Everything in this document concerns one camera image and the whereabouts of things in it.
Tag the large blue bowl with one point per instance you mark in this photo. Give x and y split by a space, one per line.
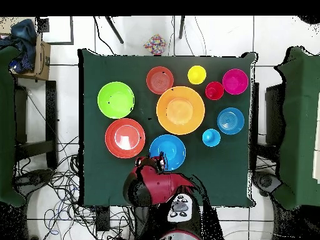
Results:
173 147

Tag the pink bowl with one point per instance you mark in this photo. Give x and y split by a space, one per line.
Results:
235 81

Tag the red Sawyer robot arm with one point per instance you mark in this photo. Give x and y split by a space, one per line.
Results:
160 185

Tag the wide red bowl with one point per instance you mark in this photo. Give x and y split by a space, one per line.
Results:
125 138

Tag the large orange bowl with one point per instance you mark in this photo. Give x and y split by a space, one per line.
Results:
180 110

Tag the blue cup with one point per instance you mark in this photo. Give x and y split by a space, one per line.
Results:
211 137

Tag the dark green tablecloth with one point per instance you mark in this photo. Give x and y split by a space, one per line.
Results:
220 180

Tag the green bowl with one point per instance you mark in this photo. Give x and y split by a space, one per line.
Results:
115 100

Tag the small red bowl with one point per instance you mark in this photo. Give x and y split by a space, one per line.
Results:
160 80

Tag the small blue bowl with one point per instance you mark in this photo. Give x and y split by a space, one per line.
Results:
230 121

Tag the black floor box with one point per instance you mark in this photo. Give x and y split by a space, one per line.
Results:
103 218

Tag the red cup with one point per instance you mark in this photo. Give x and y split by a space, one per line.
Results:
214 90

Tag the yellow cup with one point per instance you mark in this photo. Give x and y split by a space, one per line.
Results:
197 75

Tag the colourful patterned box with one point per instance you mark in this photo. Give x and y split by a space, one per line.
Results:
155 45

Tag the black tripod leg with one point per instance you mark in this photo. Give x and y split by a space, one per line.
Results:
181 27
115 30

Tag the green cloth covered table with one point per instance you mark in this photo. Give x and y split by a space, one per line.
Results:
6 125
300 125

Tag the cardboard box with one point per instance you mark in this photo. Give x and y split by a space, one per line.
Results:
42 62

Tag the blue cloth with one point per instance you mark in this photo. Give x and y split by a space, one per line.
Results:
23 32

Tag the black stool frame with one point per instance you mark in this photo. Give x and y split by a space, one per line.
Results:
51 112

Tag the black floor frame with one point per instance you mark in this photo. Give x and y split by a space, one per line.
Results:
71 30

